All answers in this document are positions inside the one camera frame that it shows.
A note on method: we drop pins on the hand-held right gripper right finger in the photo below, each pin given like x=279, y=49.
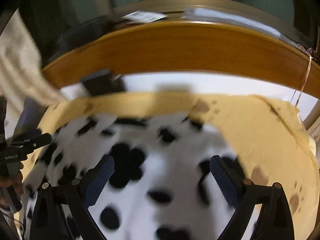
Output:
x=225, y=182

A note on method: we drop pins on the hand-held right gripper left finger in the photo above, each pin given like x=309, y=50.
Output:
x=98, y=182

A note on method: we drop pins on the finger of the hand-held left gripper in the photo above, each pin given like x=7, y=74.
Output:
x=27, y=135
x=37, y=141

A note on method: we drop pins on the white black spotted fleece garment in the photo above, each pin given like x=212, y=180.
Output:
x=155, y=170

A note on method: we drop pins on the person's left hand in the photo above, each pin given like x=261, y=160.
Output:
x=18, y=182

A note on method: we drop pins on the folded blue grey sweater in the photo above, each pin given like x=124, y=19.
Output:
x=31, y=115

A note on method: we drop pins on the tan paw print blanket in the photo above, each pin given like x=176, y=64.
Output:
x=262, y=130

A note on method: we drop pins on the black device box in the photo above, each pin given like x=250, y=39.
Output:
x=102, y=82

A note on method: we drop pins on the small dark grey box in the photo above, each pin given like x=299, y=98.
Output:
x=82, y=32

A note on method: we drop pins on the brown wooden board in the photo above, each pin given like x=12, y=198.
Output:
x=175, y=47

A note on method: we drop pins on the white paper slip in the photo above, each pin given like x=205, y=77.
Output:
x=143, y=17

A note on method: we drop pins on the beige window sill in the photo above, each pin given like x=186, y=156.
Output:
x=225, y=3

